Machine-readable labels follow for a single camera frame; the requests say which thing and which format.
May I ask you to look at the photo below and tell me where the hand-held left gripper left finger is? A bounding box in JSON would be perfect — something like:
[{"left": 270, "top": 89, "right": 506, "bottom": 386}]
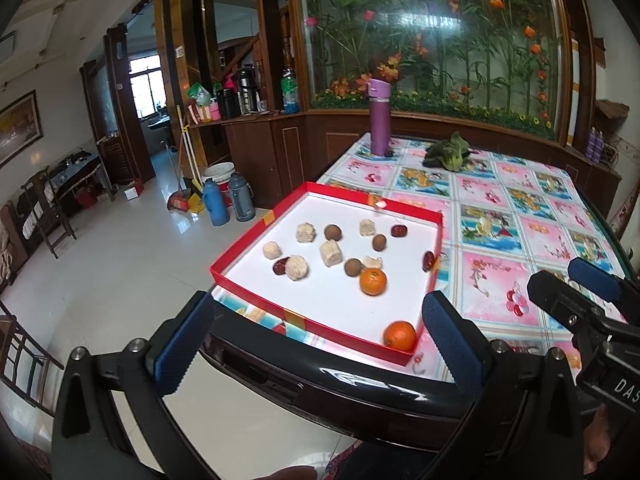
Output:
[{"left": 50, "top": 290, "right": 221, "bottom": 480}]

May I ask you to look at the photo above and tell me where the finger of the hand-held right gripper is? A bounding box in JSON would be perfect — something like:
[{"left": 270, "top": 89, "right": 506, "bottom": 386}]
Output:
[
  {"left": 526, "top": 270, "right": 607, "bottom": 333},
  {"left": 567, "top": 257, "right": 640, "bottom": 311}
]

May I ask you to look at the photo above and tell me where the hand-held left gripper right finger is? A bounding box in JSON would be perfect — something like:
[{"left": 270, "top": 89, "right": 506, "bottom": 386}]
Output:
[{"left": 421, "top": 290, "right": 586, "bottom": 480}]

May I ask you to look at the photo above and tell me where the orange tangerine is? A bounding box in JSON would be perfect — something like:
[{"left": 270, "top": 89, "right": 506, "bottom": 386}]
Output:
[
  {"left": 359, "top": 268, "right": 388, "bottom": 296},
  {"left": 383, "top": 320, "right": 417, "bottom": 352}
]

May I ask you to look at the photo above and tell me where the red cardboard box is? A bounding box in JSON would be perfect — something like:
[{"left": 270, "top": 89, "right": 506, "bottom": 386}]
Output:
[{"left": 209, "top": 181, "right": 445, "bottom": 367}]

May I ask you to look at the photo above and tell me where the person's right hand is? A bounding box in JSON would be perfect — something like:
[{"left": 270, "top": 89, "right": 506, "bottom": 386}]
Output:
[{"left": 581, "top": 402, "right": 615, "bottom": 480}]

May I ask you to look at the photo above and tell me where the printed pink tablecloth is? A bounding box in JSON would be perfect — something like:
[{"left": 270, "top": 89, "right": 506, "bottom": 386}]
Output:
[{"left": 212, "top": 132, "right": 631, "bottom": 386}]

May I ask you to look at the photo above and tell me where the dark wooden table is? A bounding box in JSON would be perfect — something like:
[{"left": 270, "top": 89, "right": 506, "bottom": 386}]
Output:
[{"left": 197, "top": 132, "right": 640, "bottom": 453}]

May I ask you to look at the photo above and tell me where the blue thermos flask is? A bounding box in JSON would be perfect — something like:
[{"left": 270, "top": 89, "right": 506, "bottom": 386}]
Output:
[{"left": 202, "top": 178, "right": 231, "bottom": 227}]

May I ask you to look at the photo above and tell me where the wooden chair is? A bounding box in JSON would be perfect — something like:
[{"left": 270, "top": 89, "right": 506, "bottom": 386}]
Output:
[
  {"left": 20, "top": 170, "right": 78, "bottom": 258},
  {"left": 0, "top": 300, "right": 66, "bottom": 416}
]

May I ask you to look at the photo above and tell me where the grey thermos flask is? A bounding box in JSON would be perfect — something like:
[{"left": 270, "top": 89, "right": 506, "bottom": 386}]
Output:
[{"left": 229, "top": 172, "right": 256, "bottom": 223}]

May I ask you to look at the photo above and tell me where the green bok choy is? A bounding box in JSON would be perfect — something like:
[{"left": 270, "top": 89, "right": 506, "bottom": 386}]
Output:
[{"left": 422, "top": 131, "right": 471, "bottom": 171}]

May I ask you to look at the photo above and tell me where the white bucket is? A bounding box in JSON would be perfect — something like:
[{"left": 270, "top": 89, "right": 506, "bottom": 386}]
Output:
[{"left": 202, "top": 162, "right": 235, "bottom": 196}]

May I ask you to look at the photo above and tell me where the broom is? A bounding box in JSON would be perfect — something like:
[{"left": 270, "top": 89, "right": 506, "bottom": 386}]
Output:
[{"left": 175, "top": 105, "right": 206, "bottom": 213}]

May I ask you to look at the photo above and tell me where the dark side table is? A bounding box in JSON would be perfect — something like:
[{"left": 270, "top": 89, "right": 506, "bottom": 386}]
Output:
[{"left": 47, "top": 152, "right": 116, "bottom": 203}]

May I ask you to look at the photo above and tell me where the wooden cabinet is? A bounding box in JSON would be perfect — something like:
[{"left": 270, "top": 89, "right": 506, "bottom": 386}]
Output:
[{"left": 185, "top": 110, "right": 361, "bottom": 211}]

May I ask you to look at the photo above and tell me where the purple water bottle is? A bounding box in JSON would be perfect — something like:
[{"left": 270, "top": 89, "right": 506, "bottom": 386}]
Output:
[{"left": 367, "top": 78, "right": 393, "bottom": 157}]

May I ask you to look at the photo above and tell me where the green bag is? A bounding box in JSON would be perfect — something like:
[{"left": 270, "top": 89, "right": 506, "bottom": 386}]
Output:
[{"left": 186, "top": 82, "right": 213, "bottom": 108}]

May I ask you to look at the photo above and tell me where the window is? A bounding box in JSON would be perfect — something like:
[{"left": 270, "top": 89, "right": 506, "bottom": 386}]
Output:
[{"left": 129, "top": 55, "right": 163, "bottom": 120}]

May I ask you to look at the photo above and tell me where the black steel thermos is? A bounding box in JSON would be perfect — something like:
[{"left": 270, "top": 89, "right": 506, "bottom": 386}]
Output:
[{"left": 235, "top": 67, "right": 256, "bottom": 115}]

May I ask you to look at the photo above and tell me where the green plastic bottle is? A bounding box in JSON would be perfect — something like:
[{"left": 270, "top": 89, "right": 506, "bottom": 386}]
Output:
[{"left": 281, "top": 67, "right": 301, "bottom": 115}]

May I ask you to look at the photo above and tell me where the flower glass panel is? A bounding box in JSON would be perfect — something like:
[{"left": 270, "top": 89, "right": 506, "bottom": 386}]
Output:
[{"left": 295, "top": 0, "right": 571, "bottom": 141}]

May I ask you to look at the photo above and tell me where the framed wall picture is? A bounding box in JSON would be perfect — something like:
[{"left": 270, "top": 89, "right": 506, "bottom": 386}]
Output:
[{"left": 0, "top": 90, "right": 43, "bottom": 168}]

